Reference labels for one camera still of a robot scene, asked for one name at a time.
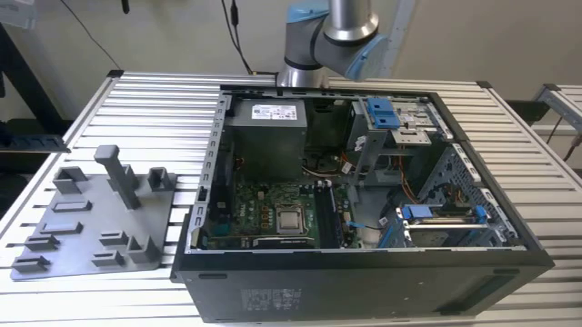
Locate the grey power supply unit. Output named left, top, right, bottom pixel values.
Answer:
left=224, top=98, right=308, bottom=183

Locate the black box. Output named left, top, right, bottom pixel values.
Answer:
left=504, top=99, right=551, bottom=127

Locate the dark slotted tray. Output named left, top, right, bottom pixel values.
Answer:
left=0, top=134, right=73, bottom=155

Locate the aluminium frame side table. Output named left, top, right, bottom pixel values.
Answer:
left=532, top=83, right=582, bottom=136

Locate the black hanging cable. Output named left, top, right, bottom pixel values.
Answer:
left=221, top=0, right=254, bottom=75

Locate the black wire blue plug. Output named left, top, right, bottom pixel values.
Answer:
left=344, top=219, right=387, bottom=232

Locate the grey parts rack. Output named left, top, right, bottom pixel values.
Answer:
left=9, top=144, right=178, bottom=282

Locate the silver CPU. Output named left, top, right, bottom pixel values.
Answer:
left=277, top=211, right=302, bottom=230

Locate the pale blue teach pendant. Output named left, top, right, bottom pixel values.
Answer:
left=0, top=0, right=37, bottom=31

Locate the black PC case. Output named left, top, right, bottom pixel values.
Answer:
left=169, top=83, right=556, bottom=324

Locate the CPU socket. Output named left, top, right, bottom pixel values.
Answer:
left=270, top=202, right=309, bottom=236

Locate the black graphics card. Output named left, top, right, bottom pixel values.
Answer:
left=244, top=234, right=318, bottom=250

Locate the RAM stick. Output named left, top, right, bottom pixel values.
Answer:
left=330, top=186, right=342, bottom=248

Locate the blue disk carrier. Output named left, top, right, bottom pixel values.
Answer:
left=393, top=203, right=496, bottom=249
left=364, top=97, right=397, bottom=130

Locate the green motherboard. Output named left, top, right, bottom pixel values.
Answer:
left=201, top=182, right=364, bottom=249

